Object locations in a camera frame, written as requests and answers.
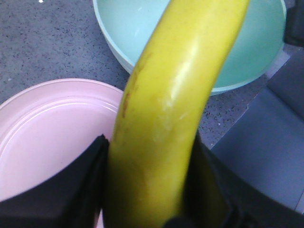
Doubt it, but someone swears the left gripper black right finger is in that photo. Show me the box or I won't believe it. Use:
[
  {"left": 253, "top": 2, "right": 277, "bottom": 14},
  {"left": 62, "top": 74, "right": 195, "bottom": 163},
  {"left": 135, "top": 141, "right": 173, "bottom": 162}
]
[{"left": 164, "top": 135, "right": 304, "bottom": 228}]

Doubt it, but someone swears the green bowl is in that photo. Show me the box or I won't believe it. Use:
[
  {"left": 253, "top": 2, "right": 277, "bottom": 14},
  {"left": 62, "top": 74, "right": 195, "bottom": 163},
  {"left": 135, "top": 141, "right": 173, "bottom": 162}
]
[{"left": 93, "top": 0, "right": 286, "bottom": 95}]

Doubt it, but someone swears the yellow banana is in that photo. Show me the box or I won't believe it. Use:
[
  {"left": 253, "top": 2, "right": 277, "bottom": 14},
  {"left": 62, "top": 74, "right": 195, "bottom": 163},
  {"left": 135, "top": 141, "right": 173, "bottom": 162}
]
[{"left": 103, "top": 0, "right": 249, "bottom": 228}]

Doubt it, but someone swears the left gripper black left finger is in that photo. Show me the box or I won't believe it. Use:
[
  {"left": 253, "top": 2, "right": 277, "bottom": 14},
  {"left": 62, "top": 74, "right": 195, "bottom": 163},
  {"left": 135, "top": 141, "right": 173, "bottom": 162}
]
[{"left": 0, "top": 135, "right": 109, "bottom": 228}]

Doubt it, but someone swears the pink plate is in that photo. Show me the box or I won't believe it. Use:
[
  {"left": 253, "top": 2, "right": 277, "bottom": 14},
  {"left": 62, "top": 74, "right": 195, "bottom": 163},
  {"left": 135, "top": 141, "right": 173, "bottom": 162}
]
[{"left": 0, "top": 78, "right": 124, "bottom": 228}]

